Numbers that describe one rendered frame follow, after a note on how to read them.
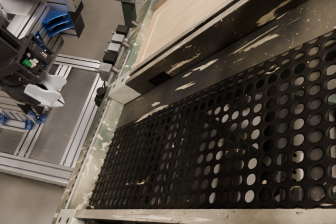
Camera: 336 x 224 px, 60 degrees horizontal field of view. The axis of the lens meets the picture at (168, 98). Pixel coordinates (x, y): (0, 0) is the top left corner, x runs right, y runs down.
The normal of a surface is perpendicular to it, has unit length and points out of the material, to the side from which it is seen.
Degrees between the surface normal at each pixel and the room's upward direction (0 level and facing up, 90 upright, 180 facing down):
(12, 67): 85
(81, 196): 38
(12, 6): 0
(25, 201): 0
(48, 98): 88
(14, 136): 0
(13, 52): 85
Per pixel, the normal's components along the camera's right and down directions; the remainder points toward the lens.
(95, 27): 0.00, -0.52
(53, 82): -0.05, 0.75
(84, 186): 0.59, -0.29
